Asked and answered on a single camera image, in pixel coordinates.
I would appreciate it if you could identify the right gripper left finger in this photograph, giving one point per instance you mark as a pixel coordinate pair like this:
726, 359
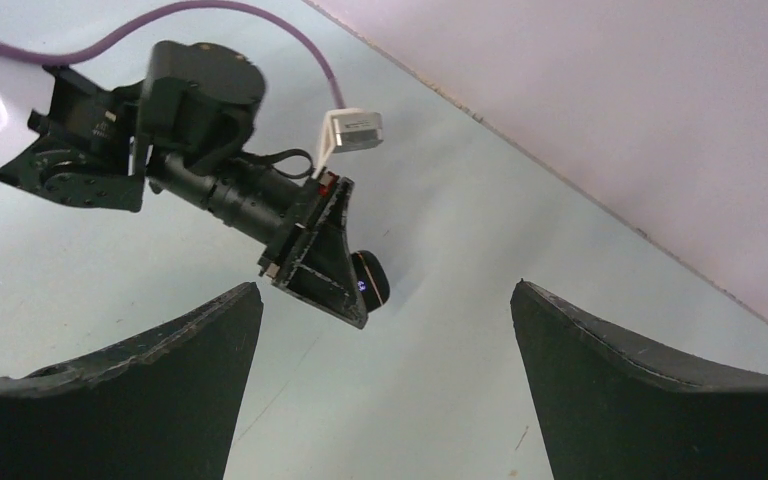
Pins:
162, 404

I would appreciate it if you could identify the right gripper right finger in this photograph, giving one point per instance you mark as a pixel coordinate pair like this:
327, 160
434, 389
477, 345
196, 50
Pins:
614, 404

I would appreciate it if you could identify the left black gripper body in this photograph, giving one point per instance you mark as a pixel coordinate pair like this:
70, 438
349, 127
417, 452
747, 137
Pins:
309, 258

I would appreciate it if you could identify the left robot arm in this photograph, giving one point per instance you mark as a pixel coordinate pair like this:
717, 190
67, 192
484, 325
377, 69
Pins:
183, 129

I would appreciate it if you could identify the black earbud charging case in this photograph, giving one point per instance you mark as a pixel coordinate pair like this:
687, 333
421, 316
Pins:
373, 284

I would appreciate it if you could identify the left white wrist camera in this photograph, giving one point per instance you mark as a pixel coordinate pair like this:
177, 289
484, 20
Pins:
346, 130

